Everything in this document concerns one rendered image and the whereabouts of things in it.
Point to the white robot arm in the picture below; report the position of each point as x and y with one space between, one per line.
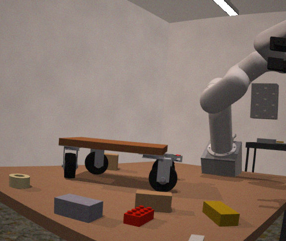
221 93

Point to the red toy building brick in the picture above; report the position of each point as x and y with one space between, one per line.
138 216

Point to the wooden dolly with black caster wheels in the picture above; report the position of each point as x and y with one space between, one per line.
163 176

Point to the yellow rectangular block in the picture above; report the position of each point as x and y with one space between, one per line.
220 213

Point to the beige roll of masking tape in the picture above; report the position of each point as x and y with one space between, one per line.
19 181

